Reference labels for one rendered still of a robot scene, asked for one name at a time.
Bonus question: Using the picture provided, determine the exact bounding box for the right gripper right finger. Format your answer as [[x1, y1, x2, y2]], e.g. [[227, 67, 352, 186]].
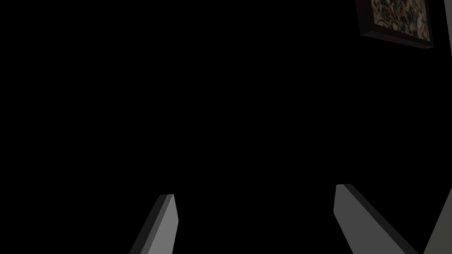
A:
[[333, 183, 419, 254]]

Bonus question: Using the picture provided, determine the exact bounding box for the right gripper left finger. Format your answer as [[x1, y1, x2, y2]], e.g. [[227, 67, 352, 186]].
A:
[[128, 194, 179, 254]]

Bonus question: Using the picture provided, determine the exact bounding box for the dark framed abstract painting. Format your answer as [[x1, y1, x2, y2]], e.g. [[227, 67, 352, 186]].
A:
[[354, 0, 435, 50]]

